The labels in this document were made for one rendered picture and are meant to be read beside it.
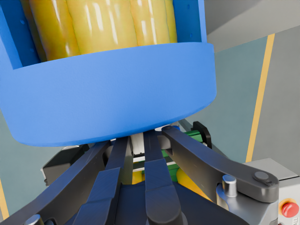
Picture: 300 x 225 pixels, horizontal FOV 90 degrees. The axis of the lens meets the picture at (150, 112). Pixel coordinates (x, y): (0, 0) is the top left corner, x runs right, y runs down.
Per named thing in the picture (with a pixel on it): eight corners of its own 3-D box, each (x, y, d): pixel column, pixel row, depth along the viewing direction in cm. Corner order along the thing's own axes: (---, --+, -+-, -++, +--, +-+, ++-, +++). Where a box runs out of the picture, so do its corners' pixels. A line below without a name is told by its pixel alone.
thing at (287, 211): (295, 198, 31) (301, 202, 30) (294, 211, 32) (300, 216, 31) (278, 201, 31) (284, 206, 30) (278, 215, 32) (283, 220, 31)
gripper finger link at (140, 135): (135, 127, 15) (142, 126, 15) (136, 112, 22) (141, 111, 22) (140, 153, 16) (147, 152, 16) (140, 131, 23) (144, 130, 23)
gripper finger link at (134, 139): (140, 153, 16) (134, 155, 16) (139, 131, 23) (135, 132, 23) (135, 127, 15) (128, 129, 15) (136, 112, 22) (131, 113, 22)
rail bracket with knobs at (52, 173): (90, 143, 46) (77, 161, 36) (96, 163, 48) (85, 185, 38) (58, 149, 46) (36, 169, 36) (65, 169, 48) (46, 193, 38)
